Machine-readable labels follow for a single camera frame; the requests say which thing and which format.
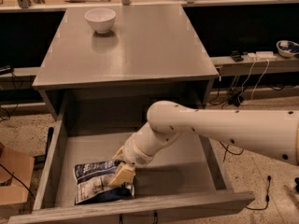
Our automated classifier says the white ceramic bowl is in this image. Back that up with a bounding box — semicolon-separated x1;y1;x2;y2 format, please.
84;8;116;34

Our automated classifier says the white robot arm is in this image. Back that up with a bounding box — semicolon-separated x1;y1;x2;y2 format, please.
109;101;299;187

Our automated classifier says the black remote device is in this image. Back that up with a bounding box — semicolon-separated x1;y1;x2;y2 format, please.
230;50;244;62

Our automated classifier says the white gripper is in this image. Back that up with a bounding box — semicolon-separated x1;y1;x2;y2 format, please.
109;132;156;187

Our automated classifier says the blue chip bag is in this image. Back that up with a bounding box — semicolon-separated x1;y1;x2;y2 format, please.
74;160;135;205

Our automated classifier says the black drawer handle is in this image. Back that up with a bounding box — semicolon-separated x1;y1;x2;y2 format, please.
119;211;158;224

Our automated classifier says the blue patterned bowl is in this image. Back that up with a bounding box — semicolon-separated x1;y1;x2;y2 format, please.
277;40;299;58

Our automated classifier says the open grey drawer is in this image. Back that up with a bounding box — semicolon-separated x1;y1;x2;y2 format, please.
7;91;256;224

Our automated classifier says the black cable on floor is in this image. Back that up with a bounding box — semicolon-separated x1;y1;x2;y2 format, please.
218;140;245;162

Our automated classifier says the black power adapter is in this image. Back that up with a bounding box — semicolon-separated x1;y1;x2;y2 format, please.
228;95;244;107

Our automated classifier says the grey wooden cabinet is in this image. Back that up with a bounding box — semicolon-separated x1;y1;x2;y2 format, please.
33;4;218;114

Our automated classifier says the cardboard box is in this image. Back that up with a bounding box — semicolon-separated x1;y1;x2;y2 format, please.
0;143;35;207

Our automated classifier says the white power strip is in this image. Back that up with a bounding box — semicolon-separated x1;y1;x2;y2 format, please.
248;51;277;60

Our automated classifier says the short black cable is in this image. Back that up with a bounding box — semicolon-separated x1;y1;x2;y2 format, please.
245;175;273;212

